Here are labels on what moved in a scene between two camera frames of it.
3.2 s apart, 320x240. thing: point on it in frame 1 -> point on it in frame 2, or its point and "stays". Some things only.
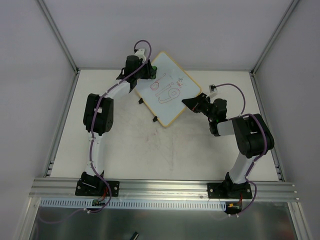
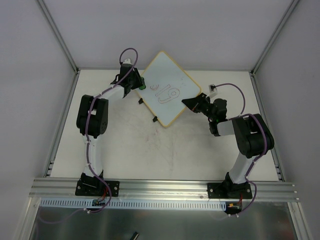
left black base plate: x=97 y=188 stays
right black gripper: x=200 y=103 stays
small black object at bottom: x=134 y=236 stays
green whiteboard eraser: x=155 y=67 -> x=142 y=87
